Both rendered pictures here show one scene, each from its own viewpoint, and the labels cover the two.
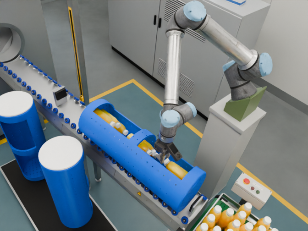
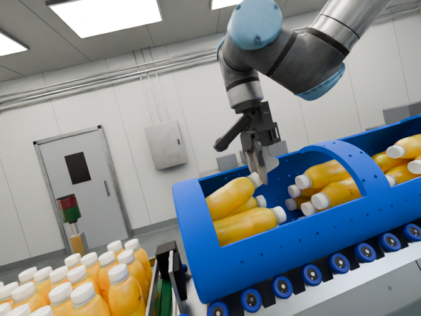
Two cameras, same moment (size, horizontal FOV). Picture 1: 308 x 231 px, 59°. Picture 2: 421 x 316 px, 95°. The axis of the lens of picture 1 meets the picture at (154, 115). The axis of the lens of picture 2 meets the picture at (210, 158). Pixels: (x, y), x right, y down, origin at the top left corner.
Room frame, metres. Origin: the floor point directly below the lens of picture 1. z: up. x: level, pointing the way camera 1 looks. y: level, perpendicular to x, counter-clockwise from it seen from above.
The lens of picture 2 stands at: (1.23, -0.55, 1.30)
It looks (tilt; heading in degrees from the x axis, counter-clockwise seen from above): 3 degrees down; 134
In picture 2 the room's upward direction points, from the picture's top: 14 degrees counter-clockwise
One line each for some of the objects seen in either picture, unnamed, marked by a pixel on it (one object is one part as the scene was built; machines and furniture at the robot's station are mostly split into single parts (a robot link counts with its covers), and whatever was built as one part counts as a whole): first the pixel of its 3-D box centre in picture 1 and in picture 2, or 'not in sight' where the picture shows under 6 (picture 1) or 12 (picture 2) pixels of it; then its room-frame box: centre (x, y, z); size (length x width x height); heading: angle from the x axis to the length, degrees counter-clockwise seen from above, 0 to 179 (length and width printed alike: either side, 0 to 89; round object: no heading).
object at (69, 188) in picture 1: (69, 187); not in sight; (1.03, 0.58, 0.59); 0.28 x 0.28 x 0.88
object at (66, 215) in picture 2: not in sight; (71, 214); (0.28, -0.41, 1.18); 0.06 x 0.06 x 0.05
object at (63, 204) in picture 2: not in sight; (67, 202); (0.28, -0.41, 1.23); 0.06 x 0.06 x 0.04
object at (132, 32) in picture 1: (169, 32); not in sight; (3.38, -0.08, 0.72); 2.15 x 0.54 x 1.45; 47
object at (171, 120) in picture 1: (169, 123); (237, 64); (0.97, -0.09, 1.49); 0.10 x 0.09 x 0.12; 137
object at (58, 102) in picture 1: (60, 96); not in sight; (1.58, 0.76, 1.00); 0.10 x 0.04 x 0.15; 144
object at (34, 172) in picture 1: (27, 140); not in sight; (1.42, 1.07, 0.59); 0.28 x 0.28 x 0.88
